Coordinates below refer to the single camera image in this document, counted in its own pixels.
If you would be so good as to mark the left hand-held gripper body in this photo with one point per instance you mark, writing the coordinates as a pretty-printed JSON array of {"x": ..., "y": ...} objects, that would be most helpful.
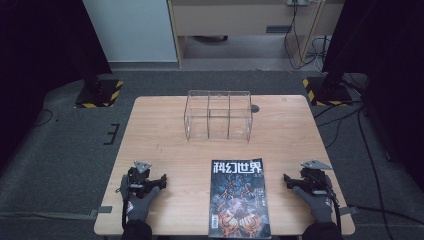
[{"x": 138, "y": 181}]

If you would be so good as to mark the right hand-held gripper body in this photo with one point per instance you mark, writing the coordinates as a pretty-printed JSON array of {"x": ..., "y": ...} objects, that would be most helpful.
[{"x": 315, "y": 180}]

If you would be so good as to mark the dark cover magazine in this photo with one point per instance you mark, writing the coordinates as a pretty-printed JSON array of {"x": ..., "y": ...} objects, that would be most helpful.
[{"x": 238, "y": 200}]

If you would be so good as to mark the clear acrylic file rack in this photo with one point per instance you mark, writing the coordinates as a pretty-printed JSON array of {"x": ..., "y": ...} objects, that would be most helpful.
[{"x": 218, "y": 115}]

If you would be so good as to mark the person's left hand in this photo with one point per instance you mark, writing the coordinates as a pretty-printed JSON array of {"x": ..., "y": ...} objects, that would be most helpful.
[{"x": 138, "y": 206}]

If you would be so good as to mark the person's right hand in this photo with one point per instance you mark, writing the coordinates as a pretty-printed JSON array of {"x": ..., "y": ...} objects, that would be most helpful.
[{"x": 318, "y": 206}]

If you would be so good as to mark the grey tape piece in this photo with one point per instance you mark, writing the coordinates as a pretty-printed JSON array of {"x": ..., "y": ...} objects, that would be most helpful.
[
  {"x": 348, "y": 210},
  {"x": 104, "y": 210}
]

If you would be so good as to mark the dark round table grommet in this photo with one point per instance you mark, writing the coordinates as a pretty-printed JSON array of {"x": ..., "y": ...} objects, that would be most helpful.
[{"x": 255, "y": 108}]

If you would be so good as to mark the striped black stand base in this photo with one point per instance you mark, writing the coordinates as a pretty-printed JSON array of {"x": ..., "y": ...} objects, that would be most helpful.
[
  {"x": 100, "y": 95},
  {"x": 328, "y": 93}
]

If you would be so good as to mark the white panel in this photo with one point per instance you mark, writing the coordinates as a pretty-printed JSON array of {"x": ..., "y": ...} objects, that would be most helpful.
[{"x": 130, "y": 30}]

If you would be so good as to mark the black curtain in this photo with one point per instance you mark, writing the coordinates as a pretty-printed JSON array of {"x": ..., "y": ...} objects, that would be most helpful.
[
  {"x": 386, "y": 43},
  {"x": 40, "y": 50}
]

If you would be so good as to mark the beige wooden desk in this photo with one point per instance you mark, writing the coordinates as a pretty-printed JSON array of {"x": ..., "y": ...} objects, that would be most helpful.
[{"x": 233, "y": 16}]

